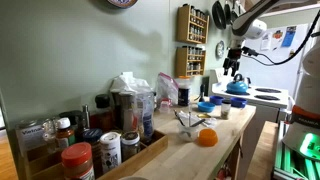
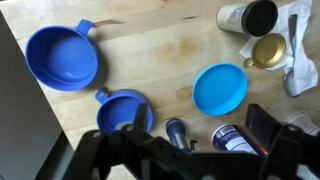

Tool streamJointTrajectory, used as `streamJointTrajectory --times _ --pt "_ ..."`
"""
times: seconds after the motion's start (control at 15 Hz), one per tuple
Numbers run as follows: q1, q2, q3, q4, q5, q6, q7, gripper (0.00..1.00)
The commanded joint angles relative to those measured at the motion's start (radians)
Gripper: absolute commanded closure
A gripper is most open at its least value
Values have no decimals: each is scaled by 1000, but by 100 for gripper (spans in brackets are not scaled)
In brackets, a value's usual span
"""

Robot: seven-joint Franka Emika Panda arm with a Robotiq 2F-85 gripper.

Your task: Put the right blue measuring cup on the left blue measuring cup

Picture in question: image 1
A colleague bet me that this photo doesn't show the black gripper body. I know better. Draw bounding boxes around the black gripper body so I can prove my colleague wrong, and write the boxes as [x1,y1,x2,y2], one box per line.
[222,47,243,72]

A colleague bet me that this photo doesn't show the dark blue measuring cup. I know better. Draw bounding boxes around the dark blue measuring cup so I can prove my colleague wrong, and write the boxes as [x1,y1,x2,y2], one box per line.
[209,95,225,106]
[230,96,248,109]

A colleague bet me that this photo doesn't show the blue kettle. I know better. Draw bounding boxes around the blue kettle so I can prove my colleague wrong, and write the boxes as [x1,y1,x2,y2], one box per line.
[226,73,249,95]

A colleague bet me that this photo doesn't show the white stove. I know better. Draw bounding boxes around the white stove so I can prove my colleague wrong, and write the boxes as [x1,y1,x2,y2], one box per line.
[209,68,290,180]

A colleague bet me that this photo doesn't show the black stove burner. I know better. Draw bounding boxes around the black stove burner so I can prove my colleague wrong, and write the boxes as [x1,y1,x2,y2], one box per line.
[225,89,252,97]
[254,94,281,101]
[255,87,283,94]

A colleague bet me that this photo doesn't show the small black bottle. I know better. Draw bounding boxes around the small black bottle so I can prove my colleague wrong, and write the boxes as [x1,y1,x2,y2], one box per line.
[199,83,206,103]

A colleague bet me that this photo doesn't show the white paper sheet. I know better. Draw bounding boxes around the white paper sheet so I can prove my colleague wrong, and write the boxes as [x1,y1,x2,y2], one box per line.
[260,32,272,51]

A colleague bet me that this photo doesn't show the small glass spice jar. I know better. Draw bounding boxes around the small glass spice jar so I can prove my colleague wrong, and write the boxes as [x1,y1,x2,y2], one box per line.
[220,99,232,120]

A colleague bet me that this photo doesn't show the white refrigerator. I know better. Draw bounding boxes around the white refrigerator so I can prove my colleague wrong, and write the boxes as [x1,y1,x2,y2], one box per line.
[239,22,311,101]

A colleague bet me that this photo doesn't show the light blue bowl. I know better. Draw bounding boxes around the light blue bowl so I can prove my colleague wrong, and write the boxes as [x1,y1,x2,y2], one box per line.
[197,101,216,113]

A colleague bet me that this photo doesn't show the small black hanging pan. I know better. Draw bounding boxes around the small black hanging pan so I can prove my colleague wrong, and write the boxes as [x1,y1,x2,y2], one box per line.
[230,0,239,23]

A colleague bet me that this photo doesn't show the large black hanging pan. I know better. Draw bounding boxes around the large black hanging pan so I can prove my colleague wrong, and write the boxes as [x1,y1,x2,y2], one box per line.
[211,0,227,30]

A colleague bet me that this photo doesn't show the medium black hanging pan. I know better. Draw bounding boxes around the medium black hanging pan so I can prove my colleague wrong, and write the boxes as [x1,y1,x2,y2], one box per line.
[223,0,233,25]

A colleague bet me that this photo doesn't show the short wooden spice rack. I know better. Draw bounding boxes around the short wooden spice rack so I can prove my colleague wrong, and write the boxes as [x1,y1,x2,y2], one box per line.
[174,45,207,78]

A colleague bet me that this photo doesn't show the dark container orange lid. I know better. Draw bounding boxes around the dark container orange lid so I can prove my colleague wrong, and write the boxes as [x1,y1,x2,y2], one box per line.
[177,75,192,107]

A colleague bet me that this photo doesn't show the orange fridge magnet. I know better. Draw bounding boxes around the orange fridge magnet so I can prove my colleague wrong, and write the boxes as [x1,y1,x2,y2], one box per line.
[272,29,284,42]

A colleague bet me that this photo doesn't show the thin metal utensil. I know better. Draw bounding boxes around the thin metal utensil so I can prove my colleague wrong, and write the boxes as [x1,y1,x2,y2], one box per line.
[187,103,192,128]

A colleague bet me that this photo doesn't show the blue paper sheet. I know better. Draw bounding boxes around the blue paper sheet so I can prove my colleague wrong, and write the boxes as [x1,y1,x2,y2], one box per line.
[281,25,297,48]

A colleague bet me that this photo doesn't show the tall wooden spice rack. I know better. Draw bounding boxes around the tall wooden spice rack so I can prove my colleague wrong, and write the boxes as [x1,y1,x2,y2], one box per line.
[175,3,210,45]

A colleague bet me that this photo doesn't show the clear zip bag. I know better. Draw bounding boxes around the clear zip bag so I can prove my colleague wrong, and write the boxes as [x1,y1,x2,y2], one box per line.
[155,72,179,106]

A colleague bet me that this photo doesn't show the orange fruit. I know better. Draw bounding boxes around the orange fruit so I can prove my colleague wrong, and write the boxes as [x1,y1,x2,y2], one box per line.
[197,128,219,148]

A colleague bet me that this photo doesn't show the small pink lidded container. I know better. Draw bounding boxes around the small pink lidded container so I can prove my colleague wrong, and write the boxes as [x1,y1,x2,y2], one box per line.
[159,98,171,114]

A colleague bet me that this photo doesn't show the clear glass bowl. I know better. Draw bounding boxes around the clear glass bowl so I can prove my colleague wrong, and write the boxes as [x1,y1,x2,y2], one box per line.
[176,121,201,143]

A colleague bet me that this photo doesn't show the clear container blue label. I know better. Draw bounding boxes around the clear container blue label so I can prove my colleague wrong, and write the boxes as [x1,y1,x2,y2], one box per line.
[135,91,156,143]

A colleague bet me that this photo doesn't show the white plastic bag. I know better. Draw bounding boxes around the white plastic bag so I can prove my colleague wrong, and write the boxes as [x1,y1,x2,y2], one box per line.
[110,71,153,96]

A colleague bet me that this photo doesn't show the metal robot stand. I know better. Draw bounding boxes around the metal robot stand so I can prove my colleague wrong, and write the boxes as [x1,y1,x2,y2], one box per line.
[271,121,320,180]

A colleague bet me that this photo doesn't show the wooden tray box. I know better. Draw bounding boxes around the wooden tray box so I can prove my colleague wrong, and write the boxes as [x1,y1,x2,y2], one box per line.
[19,128,169,180]

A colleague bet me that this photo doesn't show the glass metal french press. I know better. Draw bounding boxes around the glass metal french press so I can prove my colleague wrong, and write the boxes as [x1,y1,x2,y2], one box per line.
[118,91,137,133]

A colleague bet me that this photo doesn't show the dark glass bottle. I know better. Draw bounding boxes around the dark glass bottle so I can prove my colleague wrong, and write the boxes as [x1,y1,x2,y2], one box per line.
[94,93,113,132]

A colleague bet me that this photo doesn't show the white spice container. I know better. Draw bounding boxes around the white spice container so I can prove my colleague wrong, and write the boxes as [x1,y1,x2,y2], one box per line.
[99,131,123,174]

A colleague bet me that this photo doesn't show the white bowl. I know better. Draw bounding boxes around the white bowl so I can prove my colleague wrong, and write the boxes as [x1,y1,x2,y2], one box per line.
[118,175,149,180]

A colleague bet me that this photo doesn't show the metal pepper grinder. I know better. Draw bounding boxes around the metal pepper grinder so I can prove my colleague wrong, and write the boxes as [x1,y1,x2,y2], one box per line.
[81,104,91,129]

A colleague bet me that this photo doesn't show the jar with blue lid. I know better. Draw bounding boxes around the jar with blue lid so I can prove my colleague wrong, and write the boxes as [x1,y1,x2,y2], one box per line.
[82,128,104,158]

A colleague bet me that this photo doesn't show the black lidded jar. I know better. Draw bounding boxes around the black lidded jar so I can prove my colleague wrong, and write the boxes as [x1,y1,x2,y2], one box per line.
[59,109,83,129]

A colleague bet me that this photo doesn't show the small bottle white cap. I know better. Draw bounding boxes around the small bottle white cap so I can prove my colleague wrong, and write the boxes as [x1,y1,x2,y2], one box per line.
[54,117,76,149]

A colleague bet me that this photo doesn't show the red lid peanut butter jar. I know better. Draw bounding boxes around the red lid peanut butter jar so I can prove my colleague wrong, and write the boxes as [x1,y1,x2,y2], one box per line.
[60,142,96,180]

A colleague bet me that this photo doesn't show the clear glass jar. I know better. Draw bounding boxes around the clear glass jar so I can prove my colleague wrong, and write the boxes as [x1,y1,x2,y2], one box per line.
[41,118,58,141]

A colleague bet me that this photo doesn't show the grey printed box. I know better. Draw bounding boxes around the grey printed box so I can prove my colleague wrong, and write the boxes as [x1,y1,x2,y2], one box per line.
[14,119,48,158]

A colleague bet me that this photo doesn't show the round wall clock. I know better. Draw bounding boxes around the round wall clock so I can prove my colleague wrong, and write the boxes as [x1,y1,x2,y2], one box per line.
[215,40,226,59]

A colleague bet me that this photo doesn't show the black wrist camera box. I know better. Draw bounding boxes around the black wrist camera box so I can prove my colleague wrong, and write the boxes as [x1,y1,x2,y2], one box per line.
[241,46,260,58]

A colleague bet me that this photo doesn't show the black handled utensil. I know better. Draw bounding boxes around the black handled utensil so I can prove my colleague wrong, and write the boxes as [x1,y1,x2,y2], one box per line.
[173,109,186,128]
[190,118,207,128]

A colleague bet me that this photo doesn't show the decorative wall plate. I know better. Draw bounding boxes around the decorative wall plate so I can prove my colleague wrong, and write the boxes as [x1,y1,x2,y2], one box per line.
[106,0,139,9]

